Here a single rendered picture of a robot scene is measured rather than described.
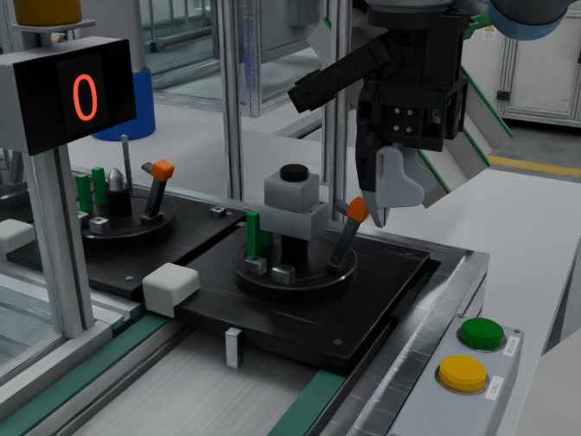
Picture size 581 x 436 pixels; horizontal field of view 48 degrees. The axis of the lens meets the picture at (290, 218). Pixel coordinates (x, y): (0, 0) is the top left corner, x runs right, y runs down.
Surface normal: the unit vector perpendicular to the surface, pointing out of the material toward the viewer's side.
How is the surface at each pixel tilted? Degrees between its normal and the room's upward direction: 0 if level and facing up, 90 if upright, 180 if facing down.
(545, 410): 0
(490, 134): 90
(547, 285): 0
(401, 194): 93
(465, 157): 90
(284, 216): 90
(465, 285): 0
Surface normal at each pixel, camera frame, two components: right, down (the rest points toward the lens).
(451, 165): 0.55, -0.47
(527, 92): -0.50, 0.36
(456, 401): 0.00, -0.91
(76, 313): 0.88, 0.19
